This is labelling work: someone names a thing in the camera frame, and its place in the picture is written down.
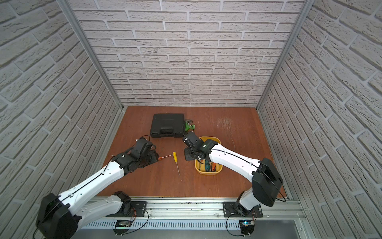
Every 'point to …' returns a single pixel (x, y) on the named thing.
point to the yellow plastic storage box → (200, 167)
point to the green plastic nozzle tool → (187, 126)
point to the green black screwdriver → (207, 166)
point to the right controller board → (246, 227)
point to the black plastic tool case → (167, 125)
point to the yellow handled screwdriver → (175, 160)
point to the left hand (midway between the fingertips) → (159, 154)
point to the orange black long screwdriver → (213, 167)
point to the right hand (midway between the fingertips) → (190, 153)
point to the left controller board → (122, 226)
